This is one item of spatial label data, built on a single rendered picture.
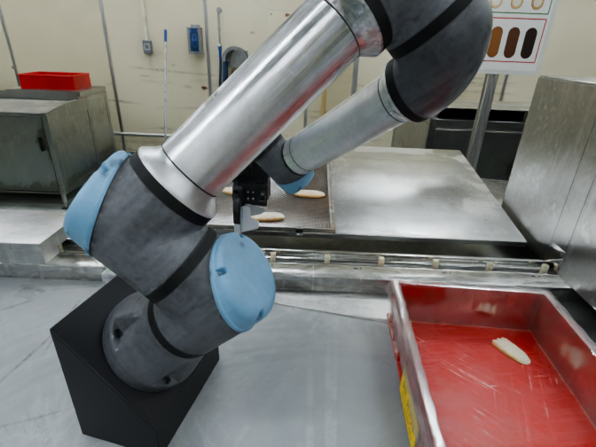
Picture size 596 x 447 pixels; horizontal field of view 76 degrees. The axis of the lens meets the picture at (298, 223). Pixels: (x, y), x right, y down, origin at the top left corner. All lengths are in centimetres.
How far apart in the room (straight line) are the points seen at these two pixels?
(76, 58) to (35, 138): 180
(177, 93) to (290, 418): 439
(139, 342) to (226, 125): 31
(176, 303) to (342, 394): 37
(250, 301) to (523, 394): 54
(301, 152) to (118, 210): 35
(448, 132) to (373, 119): 215
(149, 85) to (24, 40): 139
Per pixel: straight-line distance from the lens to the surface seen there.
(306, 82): 44
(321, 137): 64
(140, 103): 500
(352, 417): 70
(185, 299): 47
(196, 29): 456
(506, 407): 79
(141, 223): 44
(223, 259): 45
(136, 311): 57
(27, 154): 373
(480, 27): 50
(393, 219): 116
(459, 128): 273
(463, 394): 78
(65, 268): 107
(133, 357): 57
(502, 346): 89
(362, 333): 84
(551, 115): 123
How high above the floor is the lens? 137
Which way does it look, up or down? 26 degrees down
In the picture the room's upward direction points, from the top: 2 degrees clockwise
